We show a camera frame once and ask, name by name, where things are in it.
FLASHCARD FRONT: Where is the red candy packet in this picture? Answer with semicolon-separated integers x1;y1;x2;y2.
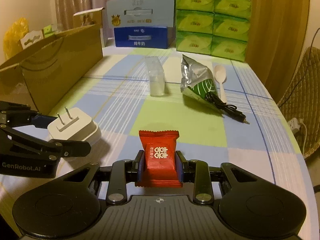
135;130;183;188

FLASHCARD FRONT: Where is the beige plastic spoon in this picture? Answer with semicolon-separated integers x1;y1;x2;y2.
214;64;228;105

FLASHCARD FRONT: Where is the white power adapter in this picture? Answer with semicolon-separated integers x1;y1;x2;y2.
47;106;102;162

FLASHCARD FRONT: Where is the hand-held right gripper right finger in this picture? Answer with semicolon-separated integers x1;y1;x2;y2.
175;150;269;205

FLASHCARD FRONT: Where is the black audio cable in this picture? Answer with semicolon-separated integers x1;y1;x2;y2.
205;92;250;125

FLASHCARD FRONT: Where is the black charger cable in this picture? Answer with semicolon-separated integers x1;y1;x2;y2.
281;28;320;105

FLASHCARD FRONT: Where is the plaid cloth covered desktop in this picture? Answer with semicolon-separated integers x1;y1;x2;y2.
0;45;310;240

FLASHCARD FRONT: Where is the small green pack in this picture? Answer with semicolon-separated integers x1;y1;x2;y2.
43;24;56;37

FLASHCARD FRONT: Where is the silver green foil bag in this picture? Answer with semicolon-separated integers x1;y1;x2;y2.
180;54;227;115

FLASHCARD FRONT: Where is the white power cable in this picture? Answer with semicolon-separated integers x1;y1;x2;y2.
299;122;310;156

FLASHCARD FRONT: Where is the clear plastic box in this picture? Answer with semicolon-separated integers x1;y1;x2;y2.
145;56;165;97

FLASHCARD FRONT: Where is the brown cardboard box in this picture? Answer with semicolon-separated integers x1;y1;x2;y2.
0;24;104;115

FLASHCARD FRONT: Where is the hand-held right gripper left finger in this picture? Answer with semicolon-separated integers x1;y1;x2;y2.
54;149;146;205

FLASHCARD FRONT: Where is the yellow plastic bag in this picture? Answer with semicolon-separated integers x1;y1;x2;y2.
4;17;30;59

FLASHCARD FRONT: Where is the wooden door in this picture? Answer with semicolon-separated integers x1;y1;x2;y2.
234;0;309;90

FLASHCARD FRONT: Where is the dark blue milk carton box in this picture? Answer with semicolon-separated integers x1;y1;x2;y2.
114;26;176;49

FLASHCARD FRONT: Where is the stack of green tissue packs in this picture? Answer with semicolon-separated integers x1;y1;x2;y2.
176;0;252;62

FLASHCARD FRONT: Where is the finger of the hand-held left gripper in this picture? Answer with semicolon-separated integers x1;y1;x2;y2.
0;101;57;128
0;124;92;162

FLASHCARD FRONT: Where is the small picture printed box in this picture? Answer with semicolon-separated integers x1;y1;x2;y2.
72;7;108;48

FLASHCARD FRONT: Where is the white box wavy cutout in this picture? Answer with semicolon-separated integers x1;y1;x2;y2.
20;29;43;49

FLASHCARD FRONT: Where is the white power strip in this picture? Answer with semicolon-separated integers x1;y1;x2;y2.
287;118;304;133

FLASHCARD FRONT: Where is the light blue milk carton box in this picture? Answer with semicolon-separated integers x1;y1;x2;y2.
106;0;176;29

